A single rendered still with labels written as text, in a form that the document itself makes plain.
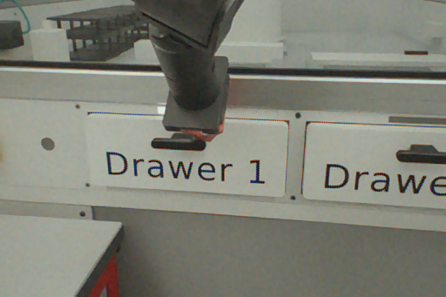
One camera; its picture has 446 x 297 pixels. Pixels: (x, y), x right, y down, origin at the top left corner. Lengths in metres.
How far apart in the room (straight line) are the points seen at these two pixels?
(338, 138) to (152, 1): 0.33
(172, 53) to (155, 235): 0.39
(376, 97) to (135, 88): 0.33
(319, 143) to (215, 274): 0.30
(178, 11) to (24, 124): 0.41
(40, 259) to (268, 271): 0.34
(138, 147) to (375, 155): 0.33
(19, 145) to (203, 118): 0.34
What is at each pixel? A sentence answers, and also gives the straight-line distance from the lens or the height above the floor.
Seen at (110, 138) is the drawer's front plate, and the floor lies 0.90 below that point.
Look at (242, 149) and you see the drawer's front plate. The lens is 0.58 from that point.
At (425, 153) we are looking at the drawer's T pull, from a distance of 0.57.
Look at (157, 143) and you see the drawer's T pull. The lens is 0.56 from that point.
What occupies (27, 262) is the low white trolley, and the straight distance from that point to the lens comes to 0.64.
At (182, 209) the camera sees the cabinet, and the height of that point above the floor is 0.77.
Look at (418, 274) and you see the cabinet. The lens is 0.74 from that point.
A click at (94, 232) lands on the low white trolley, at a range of 0.66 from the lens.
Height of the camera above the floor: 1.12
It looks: 20 degrees down
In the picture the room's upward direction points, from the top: straight up
